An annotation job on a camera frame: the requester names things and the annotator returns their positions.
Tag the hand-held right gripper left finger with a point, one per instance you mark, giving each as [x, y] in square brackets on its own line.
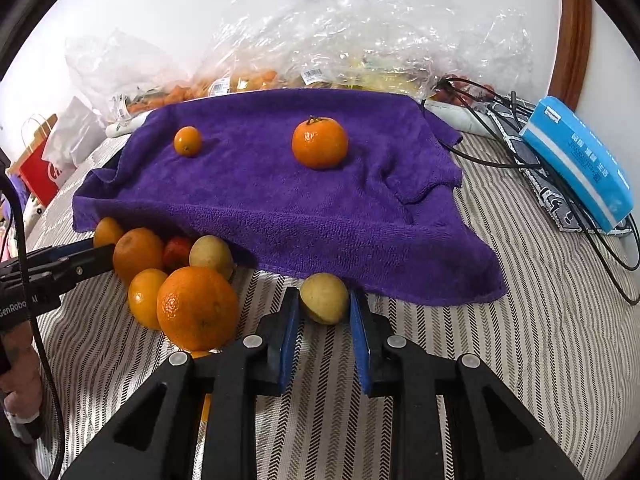
[290, 340]

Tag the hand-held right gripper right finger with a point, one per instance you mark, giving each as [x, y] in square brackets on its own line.
[359, 340]

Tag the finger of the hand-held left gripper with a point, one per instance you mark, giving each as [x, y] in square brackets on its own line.
[90, 262]
[60, 254]

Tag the medium orange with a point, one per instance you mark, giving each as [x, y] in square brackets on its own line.
[137, 255]

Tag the yellow lemon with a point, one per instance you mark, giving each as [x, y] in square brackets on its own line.
[324, 300]

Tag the large orange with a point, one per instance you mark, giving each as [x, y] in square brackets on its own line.
[197, 307]

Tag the person's left hand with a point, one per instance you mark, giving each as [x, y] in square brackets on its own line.
[22, 375]

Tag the red paper bag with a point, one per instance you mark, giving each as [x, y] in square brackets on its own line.
[42, 180]

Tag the yellow-green round fruit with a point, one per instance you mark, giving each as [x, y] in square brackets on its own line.
[211, 256]

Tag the white plastic bag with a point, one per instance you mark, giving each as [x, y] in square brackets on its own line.
[75, 130]

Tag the purple towel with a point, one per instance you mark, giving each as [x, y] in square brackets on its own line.
[300, 210]

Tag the pile of bagged mandarins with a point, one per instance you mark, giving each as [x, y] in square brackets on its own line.
[175, 96]

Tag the large mandarin with stem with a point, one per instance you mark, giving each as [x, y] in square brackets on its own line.
[320, 144]

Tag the clear bag with mandarins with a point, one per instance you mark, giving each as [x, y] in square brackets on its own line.
[125, 60]

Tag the grey patterned cloth bag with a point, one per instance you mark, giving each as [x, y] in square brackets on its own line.
[540, 190]

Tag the pile of bagged oranges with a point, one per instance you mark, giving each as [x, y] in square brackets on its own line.
[245, 81]

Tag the bunch of bananas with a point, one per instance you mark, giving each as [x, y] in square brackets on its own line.
[380, 72]

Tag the pile of red fruit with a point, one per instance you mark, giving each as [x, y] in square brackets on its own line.
[470, 91]

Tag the clear bag with oranges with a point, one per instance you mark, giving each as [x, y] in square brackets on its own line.
[250, 35]

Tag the blue tissue box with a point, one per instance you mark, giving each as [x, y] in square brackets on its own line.
[575, 160]

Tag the clear bag with bananas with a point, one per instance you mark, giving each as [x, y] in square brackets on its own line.
[400, 35]

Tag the wooden door frame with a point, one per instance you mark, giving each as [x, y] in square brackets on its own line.
[575, 35]

